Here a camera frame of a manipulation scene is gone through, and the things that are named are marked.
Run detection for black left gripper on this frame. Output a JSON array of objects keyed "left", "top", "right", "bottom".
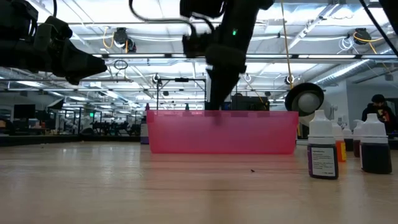
[{"left": 0, "top": 39, "right": 108, "bottom": 86}]

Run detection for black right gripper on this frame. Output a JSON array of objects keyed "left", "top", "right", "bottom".
[{"left": 203, "top": 42, "right": 249, "bottom": 111}]

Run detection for white ball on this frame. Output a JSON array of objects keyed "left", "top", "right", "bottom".
[
  {"left": 307, "top": 109, "right": 340, "bottom": 180},
  {"left": 360, "top": 113, "right": 393, "bottom": 175},
  {"left": 330, "top": 119, "right": 348, "bottom": 163}
]

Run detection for small dark red dropper bottle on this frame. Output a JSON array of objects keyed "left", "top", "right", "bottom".
[{"left": 341, "top": 124, "right": 354, "bottom": 152}]

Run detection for pink plastic tray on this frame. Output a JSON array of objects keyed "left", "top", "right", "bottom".
[{"left": 146, "top": 110, "right": 300, "bottom": 156}]

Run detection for dark monitor screen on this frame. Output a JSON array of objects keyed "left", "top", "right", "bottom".
[{"left": 13, "top": 104, "right": 36, "bottom": 119}]

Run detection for white spotlight lamp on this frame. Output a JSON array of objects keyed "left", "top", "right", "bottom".
[{"left": 284, "top": 82, "right": 338, "bottom": 128}]

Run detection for person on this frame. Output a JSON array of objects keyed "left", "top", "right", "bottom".
[{"left": 361, "top": 93, "right": 398, "bottom": 139}]

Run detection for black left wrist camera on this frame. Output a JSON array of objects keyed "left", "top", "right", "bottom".
[{"left": 33, "top": 15, "right": 74, "bottom": 52}]

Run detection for black ceiling cable reel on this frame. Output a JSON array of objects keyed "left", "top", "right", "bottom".
[
  {"left": 353, "top": 27, "right": 373, "bottom": 46},
  {"left": 112, "top": 27, "right": 137, "bottom": 54}
]

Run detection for yellow hanging cable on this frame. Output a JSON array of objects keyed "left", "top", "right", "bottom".
[{"left": 280, "top": 0, "right": 295, "bottom": 90}]

